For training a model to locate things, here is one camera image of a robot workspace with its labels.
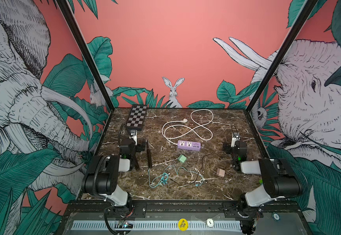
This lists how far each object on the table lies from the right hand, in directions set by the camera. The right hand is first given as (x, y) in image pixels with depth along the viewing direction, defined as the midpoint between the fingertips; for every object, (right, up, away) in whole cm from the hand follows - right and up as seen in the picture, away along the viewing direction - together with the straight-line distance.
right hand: (232, 138), depth 95 cm
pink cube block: (-11, -19, -9) cm, 24 cm away
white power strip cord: (-31, +12, +16) cm, 37 cm away
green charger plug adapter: (-34, -12, -4) cm, 36 cm away
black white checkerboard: (-68, +13, +14) cm, 71 cm away
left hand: (-64, +1, 0) cm, 64 cm away
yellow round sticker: (-34, -39, -25) cm, 58 cm away
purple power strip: (-29, -5, +1) cm, 29 cm away
